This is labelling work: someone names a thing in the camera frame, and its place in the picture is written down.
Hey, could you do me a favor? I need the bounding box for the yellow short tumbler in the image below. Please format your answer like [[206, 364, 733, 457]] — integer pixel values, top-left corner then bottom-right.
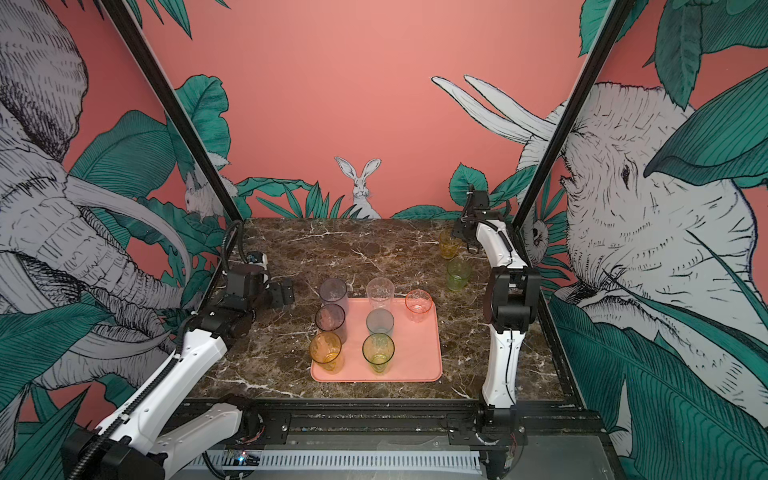
[[438, 230, 463, 260]]

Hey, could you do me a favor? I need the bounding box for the blue-grey clear tumbler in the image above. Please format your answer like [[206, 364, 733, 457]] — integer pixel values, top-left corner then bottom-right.
[[318, 278, 348, 312]]

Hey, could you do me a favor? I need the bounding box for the dark smoky tumbler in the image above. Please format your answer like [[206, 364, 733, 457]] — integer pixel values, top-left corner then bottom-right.
[[314, 304, 347, 343]]

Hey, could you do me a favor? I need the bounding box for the amber yellow tumbler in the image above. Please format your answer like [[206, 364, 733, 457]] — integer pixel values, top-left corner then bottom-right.
[[309, 332, 344, 374]]

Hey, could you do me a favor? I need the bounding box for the pink clear tumbler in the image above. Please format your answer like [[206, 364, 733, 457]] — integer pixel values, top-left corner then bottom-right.
[[404, 289, 433, 322]]

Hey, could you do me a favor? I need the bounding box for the clear colourless tumbler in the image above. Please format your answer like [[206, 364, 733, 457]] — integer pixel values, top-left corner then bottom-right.
[[366, 277, 395, 310]]

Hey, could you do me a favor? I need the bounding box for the teal frosted tumbler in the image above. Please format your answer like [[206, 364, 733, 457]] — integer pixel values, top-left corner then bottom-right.
[[366, 308, 395, 336]]

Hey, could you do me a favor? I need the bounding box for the light green tumbler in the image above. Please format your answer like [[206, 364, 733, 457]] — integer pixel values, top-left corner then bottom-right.
[[362, 333, 395, 374]]

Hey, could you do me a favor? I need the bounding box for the pink plastic tray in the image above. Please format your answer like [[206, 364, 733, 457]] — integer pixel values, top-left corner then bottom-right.
[[311, 298, 442, 383]]

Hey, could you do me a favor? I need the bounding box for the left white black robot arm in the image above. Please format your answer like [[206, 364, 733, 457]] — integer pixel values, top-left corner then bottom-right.
[[61, 264, 295, 479]]

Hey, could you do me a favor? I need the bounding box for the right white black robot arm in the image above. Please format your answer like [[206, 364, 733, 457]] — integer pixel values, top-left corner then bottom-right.
[[452, 186, 541, 428]]

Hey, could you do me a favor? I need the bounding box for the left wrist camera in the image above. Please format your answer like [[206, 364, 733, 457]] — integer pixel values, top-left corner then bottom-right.
[[246, 251, 268, 270]]

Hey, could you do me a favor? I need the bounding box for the left black corrugated cable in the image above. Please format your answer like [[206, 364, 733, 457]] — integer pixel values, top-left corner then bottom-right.
[[219, 219, 246, 268]]

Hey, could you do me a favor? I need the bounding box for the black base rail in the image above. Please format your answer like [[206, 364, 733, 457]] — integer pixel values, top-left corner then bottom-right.
[[254, 399, 606, 450]]

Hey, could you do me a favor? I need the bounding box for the right black frame post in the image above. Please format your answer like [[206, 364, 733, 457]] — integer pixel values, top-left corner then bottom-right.
[[512, 0, 635, 230]]

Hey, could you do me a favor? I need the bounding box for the black frame post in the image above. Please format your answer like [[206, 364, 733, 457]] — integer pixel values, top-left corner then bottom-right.
[[512, 0, 635, 230], [100, 0, 243, 221]]

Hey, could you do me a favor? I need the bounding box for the white slotted cable duct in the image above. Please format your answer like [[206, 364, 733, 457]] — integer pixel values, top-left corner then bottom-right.
[[208, 450, 483, 474]]

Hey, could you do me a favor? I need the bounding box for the left black frame post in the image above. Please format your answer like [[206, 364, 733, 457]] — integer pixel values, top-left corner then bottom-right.
[[100, 0, 243, 221]]

